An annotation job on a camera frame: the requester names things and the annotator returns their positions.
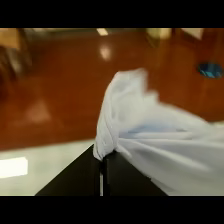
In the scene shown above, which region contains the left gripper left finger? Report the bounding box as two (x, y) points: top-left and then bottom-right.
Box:
(35, 144), (102, 197)

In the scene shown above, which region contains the pale blue shirt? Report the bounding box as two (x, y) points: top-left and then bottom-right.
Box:
(92, 68), (224, 197)

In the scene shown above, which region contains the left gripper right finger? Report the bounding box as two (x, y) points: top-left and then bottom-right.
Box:
(101, 150), (167, 197)

